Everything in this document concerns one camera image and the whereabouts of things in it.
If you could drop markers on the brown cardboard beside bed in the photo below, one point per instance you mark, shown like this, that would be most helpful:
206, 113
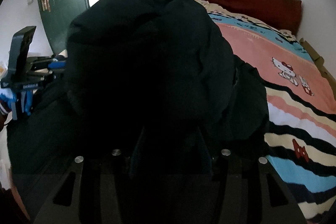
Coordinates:
319, 63

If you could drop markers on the large black garment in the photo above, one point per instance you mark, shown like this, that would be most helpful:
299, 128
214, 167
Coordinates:
169, 122

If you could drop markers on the blue gloved left hand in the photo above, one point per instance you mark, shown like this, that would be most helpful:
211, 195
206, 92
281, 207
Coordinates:
8, 97

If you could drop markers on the pink striped cartoon bed blanket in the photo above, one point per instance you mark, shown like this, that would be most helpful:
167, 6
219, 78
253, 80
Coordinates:
275, 160

